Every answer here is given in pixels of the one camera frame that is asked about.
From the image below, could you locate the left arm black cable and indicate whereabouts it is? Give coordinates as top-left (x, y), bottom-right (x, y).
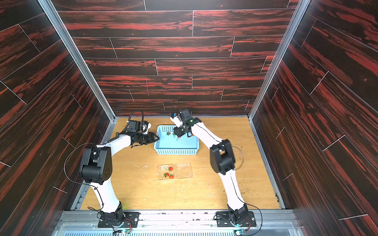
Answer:
top-left (63, 110), bottom-right (145, 213)

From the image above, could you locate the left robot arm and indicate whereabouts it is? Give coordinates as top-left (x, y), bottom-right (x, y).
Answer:
top-left (80, 132), bottom-right (159, 221)

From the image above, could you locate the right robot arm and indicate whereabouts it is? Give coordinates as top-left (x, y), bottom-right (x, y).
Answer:
top-left (170, 109), bottom-right (249, 226)

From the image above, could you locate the clear plastic clamshell container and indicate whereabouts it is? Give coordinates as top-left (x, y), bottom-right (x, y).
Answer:
top-left (158, 163), bottom-right (193, 180)

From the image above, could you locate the light blue plastic basket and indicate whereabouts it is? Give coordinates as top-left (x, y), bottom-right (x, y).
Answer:
top-left (154, 125), bottom-right (199, 155)

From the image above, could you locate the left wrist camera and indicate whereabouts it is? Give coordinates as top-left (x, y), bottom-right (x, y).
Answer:
top-left (125, 121), bottom-right (151, 133)

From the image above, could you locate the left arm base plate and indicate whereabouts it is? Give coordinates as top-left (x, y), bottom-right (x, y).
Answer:
top-left (97, 211), bottom-right (140, 229)

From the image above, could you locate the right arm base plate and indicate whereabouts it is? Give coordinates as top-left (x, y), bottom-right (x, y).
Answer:
top-left (213, 211), bottom-right (257, 228)

